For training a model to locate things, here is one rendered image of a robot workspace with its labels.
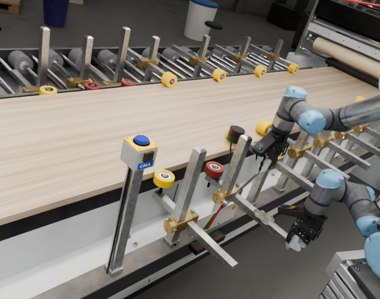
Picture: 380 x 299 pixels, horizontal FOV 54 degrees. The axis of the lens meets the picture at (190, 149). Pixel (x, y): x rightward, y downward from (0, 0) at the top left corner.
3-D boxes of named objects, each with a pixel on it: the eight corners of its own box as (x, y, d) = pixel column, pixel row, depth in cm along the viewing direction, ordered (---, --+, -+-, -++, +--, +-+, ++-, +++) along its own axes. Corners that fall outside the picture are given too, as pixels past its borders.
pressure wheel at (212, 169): (220, 189, 166) (228, 168, 160) (208, 194, 161) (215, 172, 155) (208, 179, 170) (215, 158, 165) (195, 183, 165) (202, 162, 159)
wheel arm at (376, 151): (386, 158, 207) (389, 153, 205) (383, 160, 205) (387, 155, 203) (310, 115, 234) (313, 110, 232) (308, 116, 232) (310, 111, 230)
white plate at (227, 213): (233, 218, 167) (240, 201, 162) (191, 239, 149) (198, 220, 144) (232, 217, 167) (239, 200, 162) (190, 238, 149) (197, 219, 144)
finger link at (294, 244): (293, 261, 137) (303, 243, 132) (280, 250, 140) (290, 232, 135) (297, 257, 139) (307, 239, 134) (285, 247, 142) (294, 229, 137)
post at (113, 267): (122, 272, 127) (148, 165, 105) (110, 278, 124) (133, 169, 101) (114, 263, 130) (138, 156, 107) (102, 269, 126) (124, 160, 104)
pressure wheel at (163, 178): (168, 192, 155) (175, 170, 149) (168, 205, 148) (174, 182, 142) (149, 188, 154) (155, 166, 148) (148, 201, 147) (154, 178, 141)
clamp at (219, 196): (240, 197, 160) (243, 188, 158) (219, 207, 151) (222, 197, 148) (230, 190, 163) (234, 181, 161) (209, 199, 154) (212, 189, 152)
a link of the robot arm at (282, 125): (288, 123, 130) (270, 112, 135) (284, 134, 132) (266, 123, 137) (300, 120, 135) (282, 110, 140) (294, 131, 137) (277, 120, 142)
